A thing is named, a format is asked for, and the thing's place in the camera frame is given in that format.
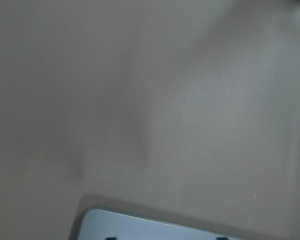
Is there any grey laptop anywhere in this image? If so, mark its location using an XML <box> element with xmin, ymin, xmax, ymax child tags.
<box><xmin>76</xmin><ymin>207</ymin><xmax>235</xmax><ymax>240</ymax></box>

